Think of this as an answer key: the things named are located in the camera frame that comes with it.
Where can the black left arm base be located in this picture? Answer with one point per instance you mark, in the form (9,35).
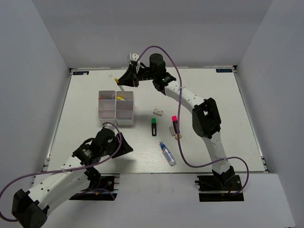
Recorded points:
(106,191)

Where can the grey eraser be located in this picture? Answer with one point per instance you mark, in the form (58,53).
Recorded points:
(171,128)

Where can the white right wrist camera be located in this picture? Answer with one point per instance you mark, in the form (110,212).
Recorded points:
(133,60)

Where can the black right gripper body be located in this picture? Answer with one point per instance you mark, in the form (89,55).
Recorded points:
(146,73)

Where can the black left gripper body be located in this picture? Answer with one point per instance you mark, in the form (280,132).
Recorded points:
(113,148)

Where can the blue spray bottle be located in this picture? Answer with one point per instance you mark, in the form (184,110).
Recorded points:
(167,154)

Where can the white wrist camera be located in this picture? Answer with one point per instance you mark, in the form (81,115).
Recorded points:
(133,60)
(111,126)

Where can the tan eraser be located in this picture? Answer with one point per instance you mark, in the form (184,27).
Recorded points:
(178,136)

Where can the white staples box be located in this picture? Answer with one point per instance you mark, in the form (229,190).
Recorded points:
(158,112)

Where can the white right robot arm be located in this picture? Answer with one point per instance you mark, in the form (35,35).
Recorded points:
(205,115)

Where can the right blue corner label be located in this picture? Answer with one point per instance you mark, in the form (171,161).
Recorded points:
(224,70)

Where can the blue corner label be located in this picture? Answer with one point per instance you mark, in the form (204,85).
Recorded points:
(224,70)
(80,73)

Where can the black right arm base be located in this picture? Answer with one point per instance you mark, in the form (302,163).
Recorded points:
(209,191)

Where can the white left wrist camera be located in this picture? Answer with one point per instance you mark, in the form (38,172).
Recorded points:
(111,126)

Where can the green highlighter marker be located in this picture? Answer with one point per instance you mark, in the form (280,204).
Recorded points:
(154,127)

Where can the pink highlighter marker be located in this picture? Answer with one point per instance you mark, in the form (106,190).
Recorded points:
(175,123)

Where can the left blue corner label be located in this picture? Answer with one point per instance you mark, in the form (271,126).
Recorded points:
(80,73)

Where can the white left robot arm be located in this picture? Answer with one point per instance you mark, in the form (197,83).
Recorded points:
(32,207)

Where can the white right organizer tray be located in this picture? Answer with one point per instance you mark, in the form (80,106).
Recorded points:
(124,109)

